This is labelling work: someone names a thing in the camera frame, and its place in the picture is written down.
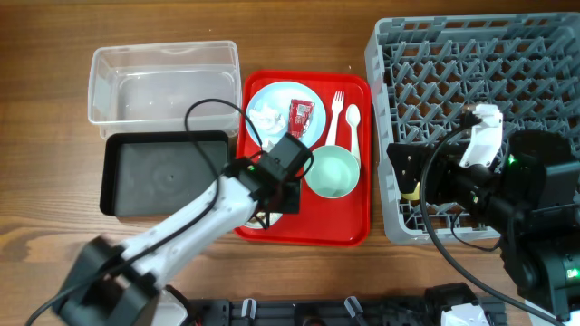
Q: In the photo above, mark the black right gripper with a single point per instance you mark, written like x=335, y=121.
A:
x=429, y=171

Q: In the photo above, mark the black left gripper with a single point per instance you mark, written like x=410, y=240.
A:
x=293, y=200

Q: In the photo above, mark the yellow plastic cup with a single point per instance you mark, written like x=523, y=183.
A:
x=414, y=195

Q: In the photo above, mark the light blue small bowl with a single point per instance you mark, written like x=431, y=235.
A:
x=262, y=221

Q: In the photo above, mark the white napkin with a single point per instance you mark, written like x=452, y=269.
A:
x=267, y=120

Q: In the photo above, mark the red ketchup packet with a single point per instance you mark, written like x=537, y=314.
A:
x=299, y=115

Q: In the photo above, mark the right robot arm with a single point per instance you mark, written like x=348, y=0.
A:
x=530, y=202

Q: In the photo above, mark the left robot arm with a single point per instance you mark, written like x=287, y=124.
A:
x=125, y=283

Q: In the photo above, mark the grey dishwasher rack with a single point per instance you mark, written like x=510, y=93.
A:
x=423, y=70

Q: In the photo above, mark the black waste tray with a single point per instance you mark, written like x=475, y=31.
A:
x=158, y=173

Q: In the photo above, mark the mint green bowl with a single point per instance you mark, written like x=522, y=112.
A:
x=335, y=172

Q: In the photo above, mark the light blue plate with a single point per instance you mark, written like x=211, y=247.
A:
x=278, y=95

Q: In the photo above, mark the red serving tray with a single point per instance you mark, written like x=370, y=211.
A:
x=344, y=221

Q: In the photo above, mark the white plastic fork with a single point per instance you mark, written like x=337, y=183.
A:
x=336, y=107

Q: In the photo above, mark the white plastic spoon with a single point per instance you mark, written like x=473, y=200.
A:
x=353, y=118

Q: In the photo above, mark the clear plastic bin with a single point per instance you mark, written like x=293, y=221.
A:
x=165, y=87

